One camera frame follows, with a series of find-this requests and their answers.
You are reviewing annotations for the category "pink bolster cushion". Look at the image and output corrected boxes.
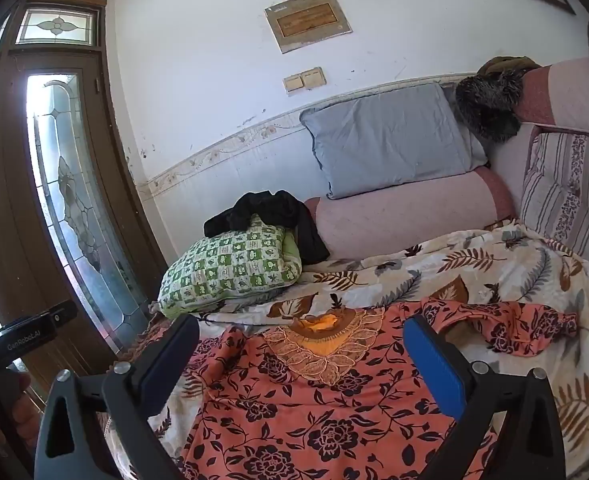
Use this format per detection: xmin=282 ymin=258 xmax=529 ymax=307
xmin=303 ymin=166 xmax=518 ymax=260

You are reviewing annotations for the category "olive cloth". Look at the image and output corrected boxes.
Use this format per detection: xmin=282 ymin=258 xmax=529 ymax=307
xmin=477 ymin=55 xmax=543 ymax=78

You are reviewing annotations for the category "orange floral garment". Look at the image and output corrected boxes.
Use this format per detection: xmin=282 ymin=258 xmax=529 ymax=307
xmin=139 ymin=297 xmax=580 ymax=480

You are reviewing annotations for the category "wooden door with stained glass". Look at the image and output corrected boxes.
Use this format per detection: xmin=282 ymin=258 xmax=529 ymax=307
xmin=0 ymin=50 xmax=175 ymax=411

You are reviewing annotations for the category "striped floral cushion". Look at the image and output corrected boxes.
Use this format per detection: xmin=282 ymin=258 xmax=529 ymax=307
xmin=519 ymin=127 xmax=589 ymax=281

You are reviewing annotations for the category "dark furry cloth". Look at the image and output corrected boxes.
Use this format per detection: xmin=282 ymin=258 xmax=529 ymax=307
xmin=455 ymin=67 xmax=525 ymax=143

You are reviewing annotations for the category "person's left hand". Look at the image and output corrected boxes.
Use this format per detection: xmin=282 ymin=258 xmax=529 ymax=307
xmin=4 ymin=370 xmax=41 ymax=428

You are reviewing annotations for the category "stained glass transom window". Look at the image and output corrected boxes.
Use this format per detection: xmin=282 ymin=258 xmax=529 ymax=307
xmin=14 ymin=5 xmax=100 ymax=46

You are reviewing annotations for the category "folded pink quilt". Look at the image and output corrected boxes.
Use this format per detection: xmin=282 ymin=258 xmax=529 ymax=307
xmin=489 ymin=56 xmax=589 ymax=213

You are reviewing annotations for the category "framed wall plaque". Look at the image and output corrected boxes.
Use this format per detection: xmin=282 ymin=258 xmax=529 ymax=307
xmin=264 ymin=0 xmax=354 ymax=55

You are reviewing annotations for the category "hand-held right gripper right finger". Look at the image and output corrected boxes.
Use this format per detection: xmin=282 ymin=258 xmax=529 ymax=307
xmin=403 ymin=315 xmax=568 ymax=480

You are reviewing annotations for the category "leaf print blanket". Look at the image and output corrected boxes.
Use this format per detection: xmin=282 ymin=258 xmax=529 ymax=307
xmin=102 ymin=220 xmax=589 ymax=480

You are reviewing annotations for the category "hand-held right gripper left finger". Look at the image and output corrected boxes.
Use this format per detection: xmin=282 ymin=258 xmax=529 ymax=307
xmin=34 ymin=314 xmax=201 ymax=480

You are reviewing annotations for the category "green checked pillow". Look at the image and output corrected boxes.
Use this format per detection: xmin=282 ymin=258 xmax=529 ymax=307
xmin=157 ymin=214 xmax=303 ymax=320

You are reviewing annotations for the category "black garment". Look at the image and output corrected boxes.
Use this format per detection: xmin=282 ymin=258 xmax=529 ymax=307
xmin=203 ymin=190 xmax=331 ymax=265

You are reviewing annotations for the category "grey pillow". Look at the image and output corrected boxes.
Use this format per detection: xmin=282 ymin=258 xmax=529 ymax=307
xmin=299 ymin=82 xmax=490 ymax=200

